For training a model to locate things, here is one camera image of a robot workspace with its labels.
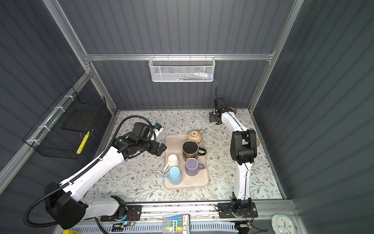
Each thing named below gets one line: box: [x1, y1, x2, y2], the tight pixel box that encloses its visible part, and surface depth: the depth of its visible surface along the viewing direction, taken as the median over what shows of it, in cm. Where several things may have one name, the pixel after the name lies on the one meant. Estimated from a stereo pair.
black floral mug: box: [182, 139, 207, 162], surface depth 87 cm
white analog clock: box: [271, 213, 297, 234], surface depth 70 cm
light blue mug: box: [162, 166, 183, 186], surface depth 79 cm
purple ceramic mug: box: [185, 157, 206, 177], surface depth 86 cm
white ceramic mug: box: [163, 154, 178, 173], surface depth 85 cm
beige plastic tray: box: [164, 133, 209, 190], surface depth 86 cm
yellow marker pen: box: [76, 130, 91, 155], surface depth 70 cm
